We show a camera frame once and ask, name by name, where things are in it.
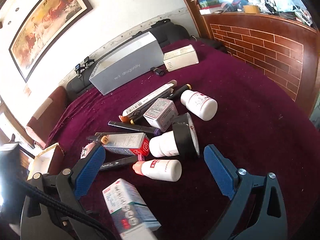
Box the black leather sofa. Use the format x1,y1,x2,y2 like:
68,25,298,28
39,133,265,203
66,18,227,102

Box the grey red medicine box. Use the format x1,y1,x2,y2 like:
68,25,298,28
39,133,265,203
103,133,150,157

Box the white green medicine box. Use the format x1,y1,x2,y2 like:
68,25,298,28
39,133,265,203
102,178,161,240

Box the large grey cardboard box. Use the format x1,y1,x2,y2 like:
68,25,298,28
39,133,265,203
89,32,164,95

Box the long white tube box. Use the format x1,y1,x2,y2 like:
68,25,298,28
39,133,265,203
122,80,177,119

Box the black braided cable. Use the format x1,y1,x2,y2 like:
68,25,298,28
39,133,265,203
0,169,118,240

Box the black marker orange cap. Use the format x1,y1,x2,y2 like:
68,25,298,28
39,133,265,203
86,133,109,144

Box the small black clip device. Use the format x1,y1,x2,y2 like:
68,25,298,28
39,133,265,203
150,67,165,76

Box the white bottle orange cap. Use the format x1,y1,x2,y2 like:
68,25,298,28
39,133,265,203
132,159,182,182

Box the clamp devices on sofa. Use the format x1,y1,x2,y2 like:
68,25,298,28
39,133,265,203
74,56,95,77

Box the black tape roll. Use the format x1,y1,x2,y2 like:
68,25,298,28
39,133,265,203
172,113,200,159

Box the gold rimmed cardboard tray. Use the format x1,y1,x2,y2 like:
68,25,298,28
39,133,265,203
27,142,65,180

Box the maroon armchair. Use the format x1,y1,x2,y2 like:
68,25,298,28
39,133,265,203
25,86,68,149

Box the black marker pink cap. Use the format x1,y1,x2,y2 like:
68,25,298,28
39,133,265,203
99,155,145,171

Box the black marker purple cap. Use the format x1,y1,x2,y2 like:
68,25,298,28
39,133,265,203
108,121,162,136

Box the black marker yellow cap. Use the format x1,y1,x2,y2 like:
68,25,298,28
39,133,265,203
130,84,191,125

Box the cream cardboard box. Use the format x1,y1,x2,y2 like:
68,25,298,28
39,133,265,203
163,44,199,72

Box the white pill bottle small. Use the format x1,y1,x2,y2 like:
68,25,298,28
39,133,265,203
149,131,179,158

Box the large white pill bottle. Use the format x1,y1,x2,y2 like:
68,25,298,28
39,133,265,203
181,90,218,121

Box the framed horse painting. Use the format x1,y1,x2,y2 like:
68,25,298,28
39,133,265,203
9,0,93,82

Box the maroon velvet table cloth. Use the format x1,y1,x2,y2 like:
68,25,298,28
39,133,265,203
48,42,319,239

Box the brick pattern wooden counter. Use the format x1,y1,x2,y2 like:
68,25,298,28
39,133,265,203
184,0,319,116

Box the square white medicine box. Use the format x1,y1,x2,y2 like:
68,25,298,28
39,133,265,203
143,98,178,132

